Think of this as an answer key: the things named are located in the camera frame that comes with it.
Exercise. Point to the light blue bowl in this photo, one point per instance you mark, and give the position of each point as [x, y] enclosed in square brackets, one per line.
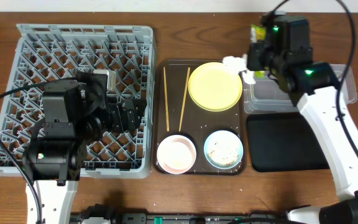
[226, 137]

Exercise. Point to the yellow plate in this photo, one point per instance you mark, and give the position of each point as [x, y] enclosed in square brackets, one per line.
[213, 87]

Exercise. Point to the black rectangular tray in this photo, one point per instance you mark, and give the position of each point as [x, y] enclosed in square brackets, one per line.
[283, 142]

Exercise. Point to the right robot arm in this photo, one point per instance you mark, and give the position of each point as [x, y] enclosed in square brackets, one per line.
[315, 90]

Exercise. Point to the dark brown serving tray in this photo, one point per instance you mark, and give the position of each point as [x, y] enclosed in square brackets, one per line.
[197, 124]

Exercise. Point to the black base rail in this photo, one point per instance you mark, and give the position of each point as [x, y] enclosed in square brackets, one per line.
[105, 214]

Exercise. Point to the rice and food scraps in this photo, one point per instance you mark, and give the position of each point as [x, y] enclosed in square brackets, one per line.
[222, 154]

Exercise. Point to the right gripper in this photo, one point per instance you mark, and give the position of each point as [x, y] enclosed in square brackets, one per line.
[252, 54]

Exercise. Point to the grey plastic dish rack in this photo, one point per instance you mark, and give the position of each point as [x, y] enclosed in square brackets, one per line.
[49, 52]

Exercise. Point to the pink bowl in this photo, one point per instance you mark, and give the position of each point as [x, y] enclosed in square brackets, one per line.
[176, 154]

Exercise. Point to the white tissue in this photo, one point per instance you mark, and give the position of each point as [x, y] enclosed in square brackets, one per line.
[238, 65]

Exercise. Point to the clear plastic bin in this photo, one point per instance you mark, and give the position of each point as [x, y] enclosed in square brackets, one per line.
[265, 96]

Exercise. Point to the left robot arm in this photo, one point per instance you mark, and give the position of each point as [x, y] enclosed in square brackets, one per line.
[77, 112]

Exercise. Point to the green snack wrapper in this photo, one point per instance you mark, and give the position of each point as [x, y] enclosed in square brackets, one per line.
[257, 33]

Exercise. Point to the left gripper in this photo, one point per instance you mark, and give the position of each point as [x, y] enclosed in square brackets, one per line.
[123, 113]

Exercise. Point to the wooden chopstick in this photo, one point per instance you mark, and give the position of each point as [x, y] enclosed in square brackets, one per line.
[184, 98]
[166, 99]

